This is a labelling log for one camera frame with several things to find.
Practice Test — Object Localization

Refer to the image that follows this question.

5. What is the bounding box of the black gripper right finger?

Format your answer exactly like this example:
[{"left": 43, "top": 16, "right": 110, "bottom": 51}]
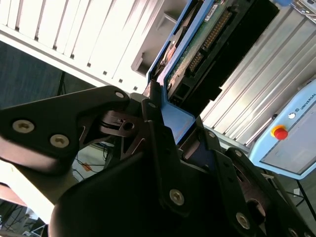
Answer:
[{"left": 194, "top": 116, "right": 312, "bottom": 237}]

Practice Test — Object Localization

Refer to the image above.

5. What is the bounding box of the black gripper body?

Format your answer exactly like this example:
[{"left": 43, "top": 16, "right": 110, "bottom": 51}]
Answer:
[{"left": 49, "top": 152, "right": 245, "bottom": 237}]

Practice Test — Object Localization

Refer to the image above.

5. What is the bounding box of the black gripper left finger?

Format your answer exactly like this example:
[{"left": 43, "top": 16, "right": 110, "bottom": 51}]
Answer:
[{"left": 0, "top": 80, "right": 186, "bottom": 215}]

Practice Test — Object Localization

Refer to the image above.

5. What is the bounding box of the hard disk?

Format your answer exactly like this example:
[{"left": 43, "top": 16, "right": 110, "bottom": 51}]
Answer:
[{"left": 145, "top": 0, "right": 296, "bottom": 171}]

